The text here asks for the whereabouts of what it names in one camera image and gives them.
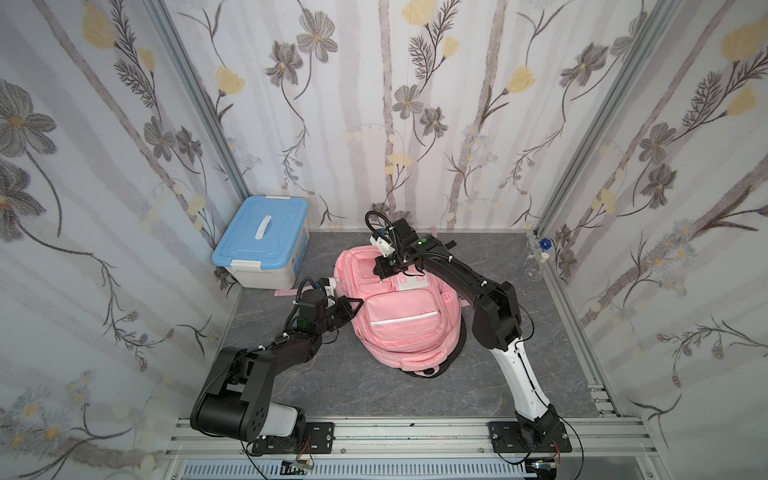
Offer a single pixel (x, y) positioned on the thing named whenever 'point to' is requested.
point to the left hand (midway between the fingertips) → (364, 298)
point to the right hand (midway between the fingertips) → (380, 260)
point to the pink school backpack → (405, 320)
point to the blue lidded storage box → (265, 244)
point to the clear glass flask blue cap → (536, 258)
